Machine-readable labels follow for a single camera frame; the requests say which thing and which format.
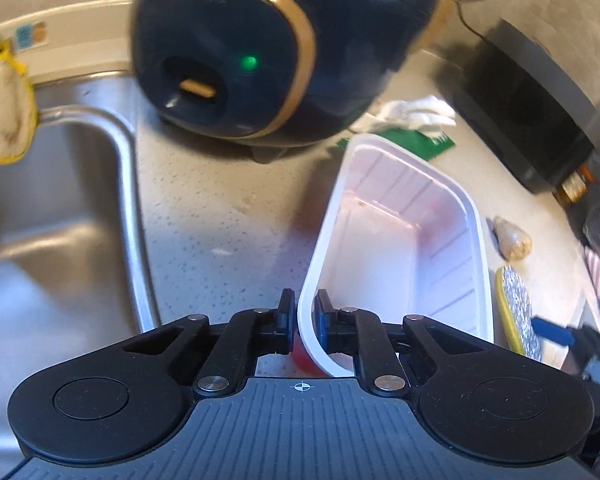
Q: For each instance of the crumpled white tissue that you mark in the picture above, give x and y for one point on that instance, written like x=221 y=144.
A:
x=420 y=110

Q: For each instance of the brown bottle with orange cap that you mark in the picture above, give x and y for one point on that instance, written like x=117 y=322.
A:
x=575 y=186

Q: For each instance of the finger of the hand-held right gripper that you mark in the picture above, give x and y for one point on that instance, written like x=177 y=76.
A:
x=552 y=330

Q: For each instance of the black box appliance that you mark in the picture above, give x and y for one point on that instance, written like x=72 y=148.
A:
x=520 y=110

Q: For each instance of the yellow-rimmed scrubbing pad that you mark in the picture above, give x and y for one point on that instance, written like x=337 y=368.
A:
x=517 y=310

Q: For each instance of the tan wooden board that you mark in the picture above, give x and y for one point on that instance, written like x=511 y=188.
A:
x=437 y=15

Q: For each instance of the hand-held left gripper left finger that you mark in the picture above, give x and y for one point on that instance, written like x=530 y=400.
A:
x=286 y=312

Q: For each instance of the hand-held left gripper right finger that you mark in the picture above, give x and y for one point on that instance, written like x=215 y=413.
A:
x=321 y=317

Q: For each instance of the sink sticker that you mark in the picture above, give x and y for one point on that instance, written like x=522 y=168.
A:
x=30 y=36

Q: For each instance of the stainless steel sink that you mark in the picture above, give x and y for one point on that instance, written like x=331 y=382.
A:
x=55 y=260

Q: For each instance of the yellow mesh sponge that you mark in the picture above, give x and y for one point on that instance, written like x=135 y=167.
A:
x=5 y=115

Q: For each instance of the dark blue rice cooker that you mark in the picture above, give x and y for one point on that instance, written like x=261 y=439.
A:
x=340 y=35

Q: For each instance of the green packet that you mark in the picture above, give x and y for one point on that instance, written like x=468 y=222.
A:
x=420 y=142

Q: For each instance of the white rectangular plastic tray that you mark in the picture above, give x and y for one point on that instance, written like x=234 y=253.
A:
x=405 y=240

